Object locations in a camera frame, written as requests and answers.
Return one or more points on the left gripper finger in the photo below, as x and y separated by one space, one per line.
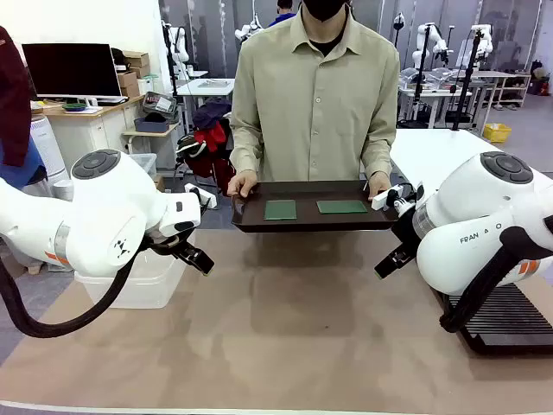
190 260
201 256

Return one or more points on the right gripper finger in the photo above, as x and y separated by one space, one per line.
386 268
401 257

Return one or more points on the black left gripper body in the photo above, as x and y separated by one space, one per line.
166 242

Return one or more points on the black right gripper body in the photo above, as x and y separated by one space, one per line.
404 229

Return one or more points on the long green PCB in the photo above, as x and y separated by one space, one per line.
341 206

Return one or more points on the dark brown serving tray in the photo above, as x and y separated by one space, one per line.
311 220

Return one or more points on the square green PCB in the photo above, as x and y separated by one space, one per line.
281 209

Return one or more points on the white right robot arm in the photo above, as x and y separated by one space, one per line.
484 216

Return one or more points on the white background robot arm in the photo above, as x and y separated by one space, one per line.
179 43
432 41
248 31

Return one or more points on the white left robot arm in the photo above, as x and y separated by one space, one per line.
99 216

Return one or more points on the person's left forearm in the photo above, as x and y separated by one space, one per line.
380 142

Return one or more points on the person's right forearm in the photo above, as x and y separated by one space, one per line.
244 142

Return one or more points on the stacked cardboard boxes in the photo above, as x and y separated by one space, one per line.
134 73

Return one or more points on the person's left hand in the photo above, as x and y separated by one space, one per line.
380 183

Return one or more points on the person's right hand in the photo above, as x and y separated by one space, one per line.
242 183

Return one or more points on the clear plastic box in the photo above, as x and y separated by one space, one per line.
147 285

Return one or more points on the clear lidded storage box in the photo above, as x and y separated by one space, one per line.
144 163

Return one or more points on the white side table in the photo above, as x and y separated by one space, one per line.
432 151

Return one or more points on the red and black bag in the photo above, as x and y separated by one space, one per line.
211 151

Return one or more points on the dark blue bin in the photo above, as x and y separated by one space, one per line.
151 125

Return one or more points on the black slotted PCB rack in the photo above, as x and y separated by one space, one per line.
510 315

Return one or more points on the yellow plastic bin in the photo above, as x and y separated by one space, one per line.
497 133

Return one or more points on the wooden top office desk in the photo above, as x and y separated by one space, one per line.
99 125

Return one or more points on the person in beige shirt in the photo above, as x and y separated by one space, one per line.
315 104

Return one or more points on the white air purifier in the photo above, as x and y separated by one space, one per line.
45 147

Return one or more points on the white background work table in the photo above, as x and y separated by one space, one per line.
203 88

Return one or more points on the black tripod stand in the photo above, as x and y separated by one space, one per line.
468 78

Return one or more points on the black computer monitor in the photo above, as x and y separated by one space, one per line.
71 69

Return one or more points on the bystander in dark red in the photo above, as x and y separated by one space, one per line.
13 95

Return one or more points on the background person in blue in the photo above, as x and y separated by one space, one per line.
283 13

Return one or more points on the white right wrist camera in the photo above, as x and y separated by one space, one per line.
389 196

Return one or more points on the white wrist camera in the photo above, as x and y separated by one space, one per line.
389 196
206 199

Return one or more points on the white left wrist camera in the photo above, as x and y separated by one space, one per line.
206 199

